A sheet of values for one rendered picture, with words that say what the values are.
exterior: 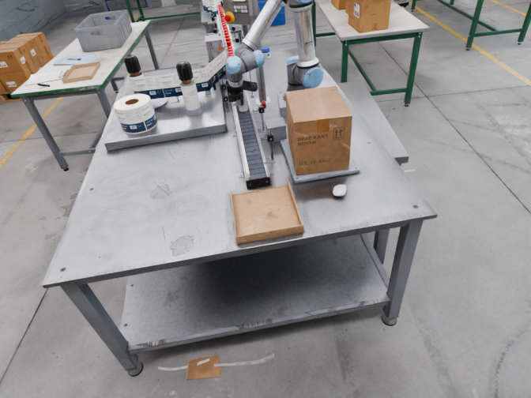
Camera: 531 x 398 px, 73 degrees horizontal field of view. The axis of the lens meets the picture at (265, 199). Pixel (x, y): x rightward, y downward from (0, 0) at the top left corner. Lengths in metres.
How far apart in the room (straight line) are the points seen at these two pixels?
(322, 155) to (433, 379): 1.19
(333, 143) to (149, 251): 0.87
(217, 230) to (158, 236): 0.24
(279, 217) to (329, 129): 0.42
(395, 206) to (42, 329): 2.10
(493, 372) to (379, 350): 0.52
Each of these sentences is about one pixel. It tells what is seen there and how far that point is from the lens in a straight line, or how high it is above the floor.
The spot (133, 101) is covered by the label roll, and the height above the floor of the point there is 1.01.
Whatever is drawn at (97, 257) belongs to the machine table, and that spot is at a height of 0.83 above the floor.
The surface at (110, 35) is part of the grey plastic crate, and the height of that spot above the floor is 0.92.
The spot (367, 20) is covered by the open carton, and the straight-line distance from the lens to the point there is 3.69.
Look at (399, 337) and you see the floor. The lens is 2.13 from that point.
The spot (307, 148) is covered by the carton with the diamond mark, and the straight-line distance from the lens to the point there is 1.56.
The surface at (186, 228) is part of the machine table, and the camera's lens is 1.50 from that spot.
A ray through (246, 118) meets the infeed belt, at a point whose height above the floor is 0.88.
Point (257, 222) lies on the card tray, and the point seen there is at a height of 0.83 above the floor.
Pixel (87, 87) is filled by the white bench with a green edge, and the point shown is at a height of 0.79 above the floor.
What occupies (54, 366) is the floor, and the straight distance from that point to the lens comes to 2.43.
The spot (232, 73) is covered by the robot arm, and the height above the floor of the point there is 1.19.
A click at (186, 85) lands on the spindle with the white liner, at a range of 2.13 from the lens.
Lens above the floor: 1.83
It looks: 40 degrees down
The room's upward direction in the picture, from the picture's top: 7 degrees counter-clockwise
